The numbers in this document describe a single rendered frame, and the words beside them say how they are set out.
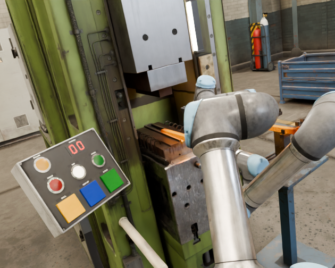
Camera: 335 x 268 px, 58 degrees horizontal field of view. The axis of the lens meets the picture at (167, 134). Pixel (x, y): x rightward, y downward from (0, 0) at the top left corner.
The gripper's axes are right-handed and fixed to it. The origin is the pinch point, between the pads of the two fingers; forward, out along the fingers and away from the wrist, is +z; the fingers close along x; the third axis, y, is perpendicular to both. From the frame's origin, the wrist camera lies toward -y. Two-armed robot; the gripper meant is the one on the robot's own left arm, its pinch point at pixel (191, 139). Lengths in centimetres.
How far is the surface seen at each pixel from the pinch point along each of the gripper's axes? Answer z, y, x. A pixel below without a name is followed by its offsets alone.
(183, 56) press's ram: -29.2, -25.1, 7.5
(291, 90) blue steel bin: 175, -154, 333
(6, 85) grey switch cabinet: 251, -471, -64
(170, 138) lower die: 9.8, -12.9, -2.9
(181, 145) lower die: 7.9, -4.4, -2.0
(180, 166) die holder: 11.1, 4.3, -7.8
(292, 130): -8.7, 23.3, 39.9
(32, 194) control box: -12, 7, -72
